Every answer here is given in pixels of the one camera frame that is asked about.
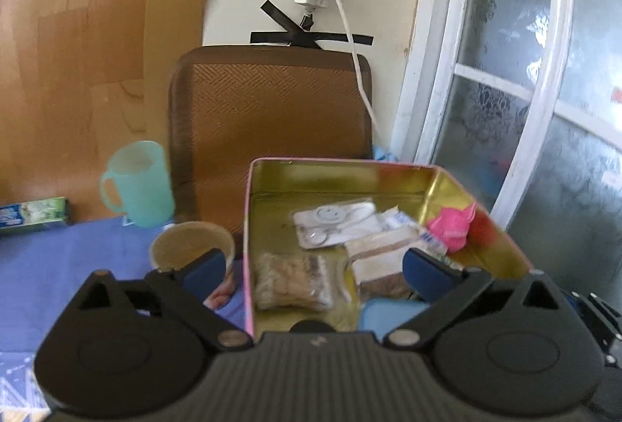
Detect printed paper cup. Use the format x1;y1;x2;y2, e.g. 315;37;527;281
148;221;237;307

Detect thin white cable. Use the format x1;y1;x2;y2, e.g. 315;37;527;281
326;0;386;147

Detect clear keyring packet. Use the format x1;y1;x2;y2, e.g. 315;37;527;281
292;199;378;251

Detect light brown snack packet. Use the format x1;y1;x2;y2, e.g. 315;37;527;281
253;251;337;312

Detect pink packet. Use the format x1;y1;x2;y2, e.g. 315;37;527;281
426;202;480;254

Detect wooden board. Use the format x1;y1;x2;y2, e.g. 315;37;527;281
0;0;220;234

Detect pink tin box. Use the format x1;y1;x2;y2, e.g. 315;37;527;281
242;157;533;341

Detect light blue flat pad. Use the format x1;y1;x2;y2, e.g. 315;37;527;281
359;298;432;341

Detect white window frame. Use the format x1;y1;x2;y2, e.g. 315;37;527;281
390;0;622;229

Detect teal plastic mug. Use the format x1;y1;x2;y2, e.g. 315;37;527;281
99;140;176;229

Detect green blue toothpaste box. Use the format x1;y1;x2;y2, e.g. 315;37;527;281
0;197;72;237

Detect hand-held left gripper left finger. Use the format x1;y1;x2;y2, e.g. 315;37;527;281
73;248;254;351

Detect blue printed blanket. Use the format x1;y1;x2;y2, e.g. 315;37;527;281
0;213;250;422

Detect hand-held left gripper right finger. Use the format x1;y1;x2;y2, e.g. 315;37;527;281
384;247;563;351

